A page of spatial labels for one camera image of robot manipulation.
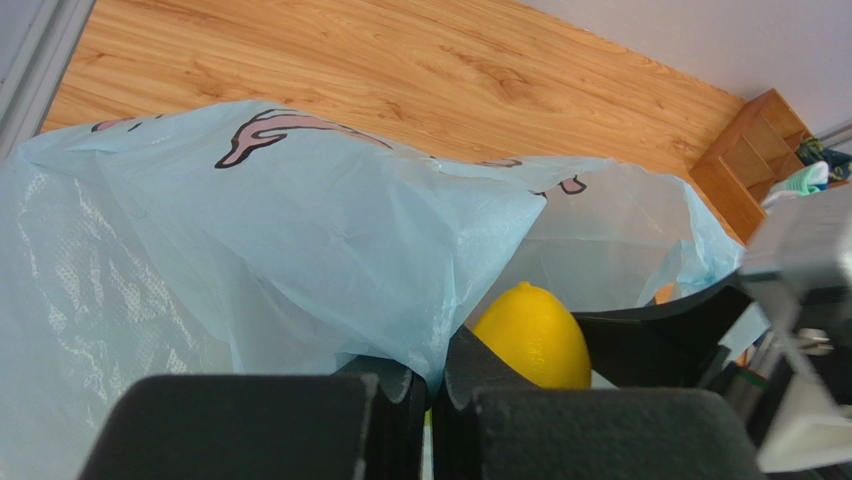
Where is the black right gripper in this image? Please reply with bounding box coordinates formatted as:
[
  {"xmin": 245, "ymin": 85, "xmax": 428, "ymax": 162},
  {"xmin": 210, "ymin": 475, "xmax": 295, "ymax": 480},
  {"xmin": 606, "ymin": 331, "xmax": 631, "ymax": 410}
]
[{"xmin": 574, "ymin": 273, "xmax": 851, "ymax": 479}]

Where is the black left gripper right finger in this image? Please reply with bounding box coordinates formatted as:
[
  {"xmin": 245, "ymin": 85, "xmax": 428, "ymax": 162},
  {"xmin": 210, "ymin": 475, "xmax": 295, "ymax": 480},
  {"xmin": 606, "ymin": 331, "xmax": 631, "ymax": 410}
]
[{"xmin": 432, "ymin": 328, "xmax": 762, "ymax": 479}]

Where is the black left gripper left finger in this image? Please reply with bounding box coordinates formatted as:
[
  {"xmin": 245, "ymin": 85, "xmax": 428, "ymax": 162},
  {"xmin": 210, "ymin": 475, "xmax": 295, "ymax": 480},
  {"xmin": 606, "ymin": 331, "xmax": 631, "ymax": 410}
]
[{"xmin": 81, "ymin": 357, "xmax": 427, "ymax": 479}]

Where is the yellow lemon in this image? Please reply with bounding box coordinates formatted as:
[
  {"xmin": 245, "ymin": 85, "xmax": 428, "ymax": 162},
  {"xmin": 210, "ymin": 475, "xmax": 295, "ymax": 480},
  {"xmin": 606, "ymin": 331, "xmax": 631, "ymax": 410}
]
[{"xmin": 473, "ymin": 282, "xmax": 592, "ymax": 389}]

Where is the light blue printed plastic bag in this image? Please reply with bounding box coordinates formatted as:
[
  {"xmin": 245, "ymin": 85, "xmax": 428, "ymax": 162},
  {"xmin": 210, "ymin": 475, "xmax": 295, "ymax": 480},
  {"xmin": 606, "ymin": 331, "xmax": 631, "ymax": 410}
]
[{"xmin": 1, "ymin": 101, "xmax": 743, "ymax": 479}]

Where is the brown wooden divider tray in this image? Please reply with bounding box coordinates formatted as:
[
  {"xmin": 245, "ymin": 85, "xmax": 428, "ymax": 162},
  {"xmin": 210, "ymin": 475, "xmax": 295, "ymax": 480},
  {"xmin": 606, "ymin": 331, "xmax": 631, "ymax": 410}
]
[{"xmin": 689, "ymin": 89, "xmax": 813, "ymax": 242}]

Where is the teal white sock left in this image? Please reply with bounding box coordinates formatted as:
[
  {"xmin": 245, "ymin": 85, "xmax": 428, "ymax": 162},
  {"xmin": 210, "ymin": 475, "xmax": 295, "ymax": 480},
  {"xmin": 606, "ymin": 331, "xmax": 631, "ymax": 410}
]
[{"xmin": 761, "ymin": 161, "xmax": 830, "ymax": 211}]

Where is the dark patterned rolled sock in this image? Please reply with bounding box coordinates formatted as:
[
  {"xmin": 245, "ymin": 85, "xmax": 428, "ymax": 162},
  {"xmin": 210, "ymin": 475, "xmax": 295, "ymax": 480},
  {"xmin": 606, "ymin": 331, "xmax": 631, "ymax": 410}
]
[{"xmin": 795, "ymin": 137, "xmax": 851, "ymax": 183}]

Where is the left corner aluminium post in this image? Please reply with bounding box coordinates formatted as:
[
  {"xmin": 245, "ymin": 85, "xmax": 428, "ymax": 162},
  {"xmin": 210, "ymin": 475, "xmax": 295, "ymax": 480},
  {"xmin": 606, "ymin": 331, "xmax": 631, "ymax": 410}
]
[{"xmin": 1, "ymin": 0, "xmax": 95, "ymax": 158}]

